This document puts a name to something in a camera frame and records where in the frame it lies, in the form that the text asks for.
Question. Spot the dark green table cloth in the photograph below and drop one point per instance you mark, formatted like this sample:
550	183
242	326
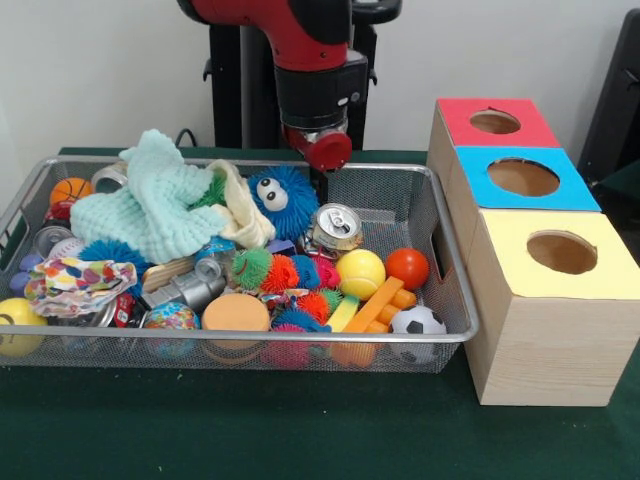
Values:
625	177
300	430

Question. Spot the black upright panel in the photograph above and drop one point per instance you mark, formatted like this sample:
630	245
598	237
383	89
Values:
620	100

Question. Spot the white polka dot cloth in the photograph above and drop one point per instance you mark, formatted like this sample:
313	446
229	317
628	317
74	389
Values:
75	285

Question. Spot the yellow smiley ball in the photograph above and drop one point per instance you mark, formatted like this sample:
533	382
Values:
17	317

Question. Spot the cream muslin cloth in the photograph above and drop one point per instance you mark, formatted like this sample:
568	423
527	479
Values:
245	220

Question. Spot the red ball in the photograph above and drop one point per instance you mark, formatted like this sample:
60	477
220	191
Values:
407	270

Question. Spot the large blue puffer ball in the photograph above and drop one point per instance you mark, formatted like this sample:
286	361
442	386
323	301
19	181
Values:
295	215

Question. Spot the plain yellow ball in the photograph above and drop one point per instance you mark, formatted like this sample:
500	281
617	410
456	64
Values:
361	275

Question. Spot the crushed silver drink can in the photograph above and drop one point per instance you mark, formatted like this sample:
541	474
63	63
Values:
335	227

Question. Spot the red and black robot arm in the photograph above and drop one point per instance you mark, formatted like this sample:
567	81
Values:
310	50

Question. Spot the orange foam disc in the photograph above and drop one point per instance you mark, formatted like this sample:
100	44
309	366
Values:
236	312

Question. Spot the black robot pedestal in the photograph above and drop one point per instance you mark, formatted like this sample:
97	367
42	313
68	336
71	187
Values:
230	100

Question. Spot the small soccer ball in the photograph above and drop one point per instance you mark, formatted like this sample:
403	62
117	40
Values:
417	322

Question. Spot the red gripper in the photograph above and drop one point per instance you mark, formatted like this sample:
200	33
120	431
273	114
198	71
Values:
330	152

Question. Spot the shallow metal mesh bin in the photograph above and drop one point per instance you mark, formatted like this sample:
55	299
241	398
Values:
150	357

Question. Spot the mint green cloth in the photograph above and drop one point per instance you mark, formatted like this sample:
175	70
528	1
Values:
145	220

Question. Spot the wooden box with three holes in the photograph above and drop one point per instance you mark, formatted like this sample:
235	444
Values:
550	350

